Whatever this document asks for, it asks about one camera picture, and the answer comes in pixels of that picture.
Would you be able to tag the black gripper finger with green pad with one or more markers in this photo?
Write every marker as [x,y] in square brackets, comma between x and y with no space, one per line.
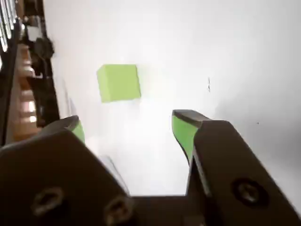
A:
[47,169]
[230,169]

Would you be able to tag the green lego block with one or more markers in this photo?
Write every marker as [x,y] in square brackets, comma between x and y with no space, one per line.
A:
[120,82]

